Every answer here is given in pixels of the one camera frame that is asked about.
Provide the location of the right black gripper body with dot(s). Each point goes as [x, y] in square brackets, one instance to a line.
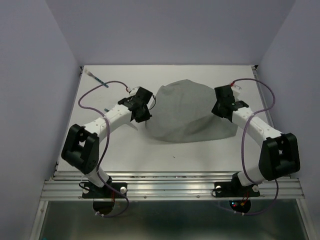
[215, 109]

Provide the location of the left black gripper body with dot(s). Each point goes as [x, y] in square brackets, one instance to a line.
[145, 114]

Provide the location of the grey cloth napkin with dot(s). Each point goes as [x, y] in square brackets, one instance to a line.
[183, 114]

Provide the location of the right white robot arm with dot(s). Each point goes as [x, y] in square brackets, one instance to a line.
[279, 152]

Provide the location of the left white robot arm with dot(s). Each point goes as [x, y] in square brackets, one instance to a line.
[82, 145]

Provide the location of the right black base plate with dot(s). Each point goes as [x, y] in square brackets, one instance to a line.
[225, 189]

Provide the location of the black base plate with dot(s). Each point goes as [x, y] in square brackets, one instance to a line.
[225, 189]
[91, 191]

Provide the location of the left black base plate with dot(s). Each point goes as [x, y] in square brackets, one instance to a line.
[91, 191]

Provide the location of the aluminium rail frame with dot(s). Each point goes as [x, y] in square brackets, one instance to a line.
[168, 186]

